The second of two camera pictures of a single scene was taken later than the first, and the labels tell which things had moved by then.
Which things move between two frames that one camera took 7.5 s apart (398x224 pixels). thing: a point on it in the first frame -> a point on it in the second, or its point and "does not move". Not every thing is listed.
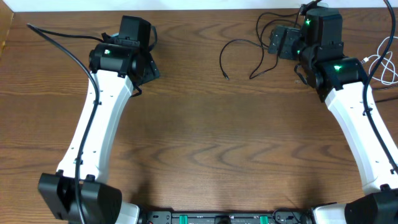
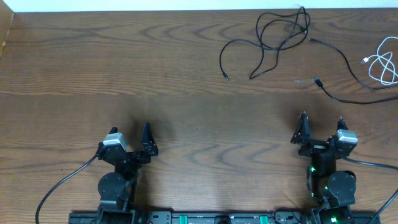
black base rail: x=286 y=216 does not move
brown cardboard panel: x=6 y=18 does not move
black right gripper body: x=290 y=45 -> x=313 y=147
